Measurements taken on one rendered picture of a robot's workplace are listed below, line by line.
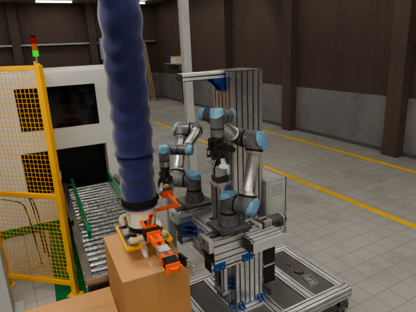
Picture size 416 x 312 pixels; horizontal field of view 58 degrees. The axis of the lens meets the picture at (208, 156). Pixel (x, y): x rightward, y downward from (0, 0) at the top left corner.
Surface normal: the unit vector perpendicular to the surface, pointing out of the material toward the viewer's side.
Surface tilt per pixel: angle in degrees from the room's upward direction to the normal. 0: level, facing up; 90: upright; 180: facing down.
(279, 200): 90
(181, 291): 90
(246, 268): 90
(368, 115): 90
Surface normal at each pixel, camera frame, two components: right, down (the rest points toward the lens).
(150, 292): 0.43, 0.24
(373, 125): -0.87, 0.18
